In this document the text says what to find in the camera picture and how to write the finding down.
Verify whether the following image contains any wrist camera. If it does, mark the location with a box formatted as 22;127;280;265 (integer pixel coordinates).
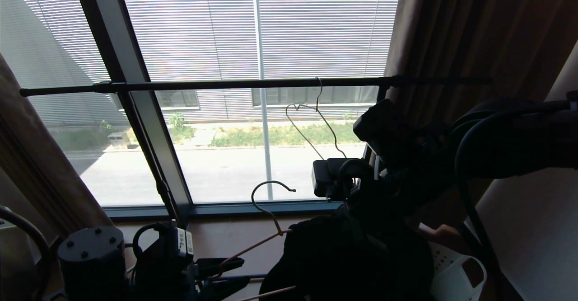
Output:
133;226;195;270
312;158;375;201

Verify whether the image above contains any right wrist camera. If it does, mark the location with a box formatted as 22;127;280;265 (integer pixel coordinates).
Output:
312;158;375;201

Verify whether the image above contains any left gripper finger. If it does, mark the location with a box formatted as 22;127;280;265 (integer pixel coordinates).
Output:
200;276;250;301
194;257;245;271

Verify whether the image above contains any black clothes rack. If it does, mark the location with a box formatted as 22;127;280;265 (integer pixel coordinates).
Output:
19;75;494;282

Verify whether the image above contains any white laundry basket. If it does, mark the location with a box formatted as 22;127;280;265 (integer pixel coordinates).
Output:
429;242;487;301

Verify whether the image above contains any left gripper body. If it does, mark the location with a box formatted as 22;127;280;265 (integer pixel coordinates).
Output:
131;258;204;301

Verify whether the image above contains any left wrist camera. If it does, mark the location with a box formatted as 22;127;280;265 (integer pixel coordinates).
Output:
133;226;195;270

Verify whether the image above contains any pink clothes hanger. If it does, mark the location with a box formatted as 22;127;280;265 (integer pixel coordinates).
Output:
285;77;348;159
216;180;297;301

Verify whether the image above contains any brown curtain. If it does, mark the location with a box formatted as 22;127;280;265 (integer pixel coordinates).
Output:
0;55;113;247
375;0;578;229

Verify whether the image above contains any window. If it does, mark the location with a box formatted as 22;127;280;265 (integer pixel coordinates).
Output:
0;0;405;218

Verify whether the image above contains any black garment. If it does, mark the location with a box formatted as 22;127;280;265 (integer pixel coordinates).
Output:
260;202;435;301

